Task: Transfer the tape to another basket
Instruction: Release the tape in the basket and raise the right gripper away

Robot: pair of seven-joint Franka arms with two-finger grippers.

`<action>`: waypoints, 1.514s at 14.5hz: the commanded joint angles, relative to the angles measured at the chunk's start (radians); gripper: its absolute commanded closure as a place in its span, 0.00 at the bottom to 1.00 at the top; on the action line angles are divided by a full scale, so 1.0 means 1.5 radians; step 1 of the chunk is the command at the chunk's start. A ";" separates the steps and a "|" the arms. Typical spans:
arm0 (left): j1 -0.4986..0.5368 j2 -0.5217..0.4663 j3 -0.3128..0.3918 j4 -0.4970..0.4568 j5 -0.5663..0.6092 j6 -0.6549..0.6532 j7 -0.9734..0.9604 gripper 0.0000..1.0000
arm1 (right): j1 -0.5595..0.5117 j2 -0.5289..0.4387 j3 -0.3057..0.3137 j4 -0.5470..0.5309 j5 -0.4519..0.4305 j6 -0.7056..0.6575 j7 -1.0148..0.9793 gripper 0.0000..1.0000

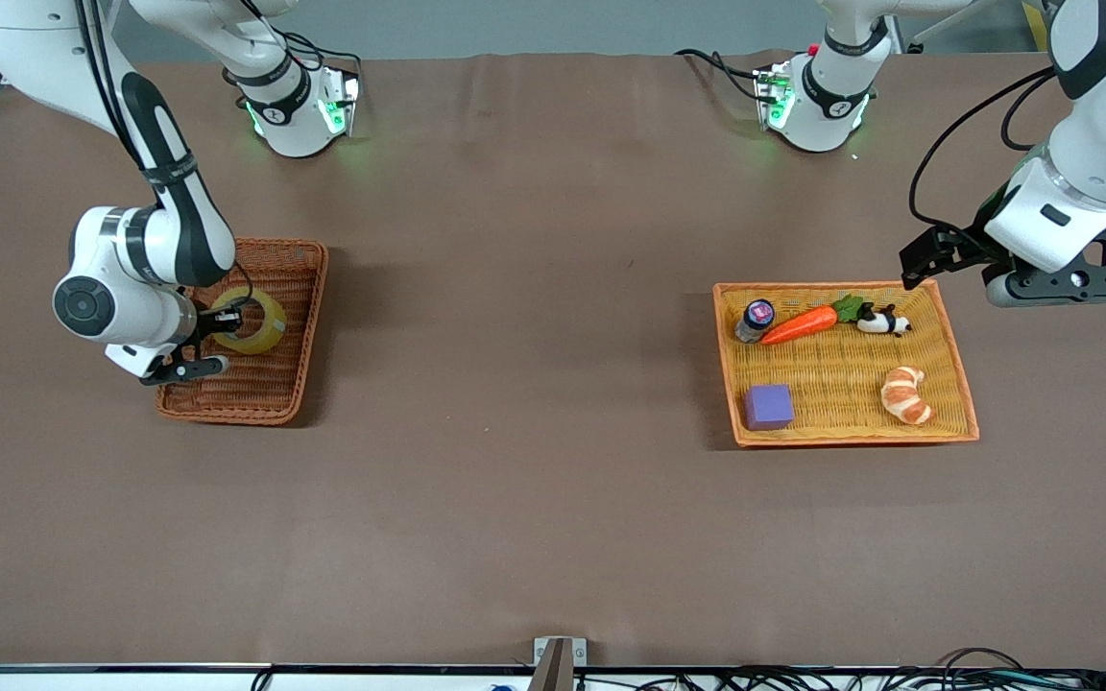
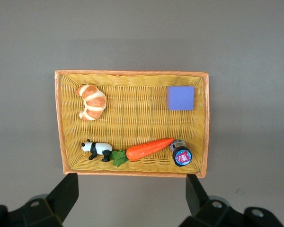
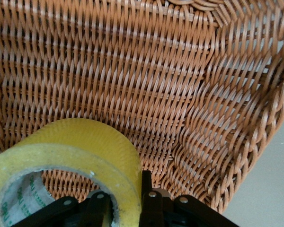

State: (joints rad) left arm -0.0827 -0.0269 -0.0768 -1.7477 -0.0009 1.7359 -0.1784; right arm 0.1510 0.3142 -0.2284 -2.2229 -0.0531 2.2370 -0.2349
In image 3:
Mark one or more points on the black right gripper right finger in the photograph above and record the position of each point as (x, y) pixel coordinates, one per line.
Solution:
(156, 210)

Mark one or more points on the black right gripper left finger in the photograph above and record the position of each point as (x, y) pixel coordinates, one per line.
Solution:
(66, 210)

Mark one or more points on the yellowish packing tape roll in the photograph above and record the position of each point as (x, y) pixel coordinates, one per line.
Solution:
(85, 134)

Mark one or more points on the brown wicker basket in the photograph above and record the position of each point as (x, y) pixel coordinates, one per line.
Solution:
(132, 71)

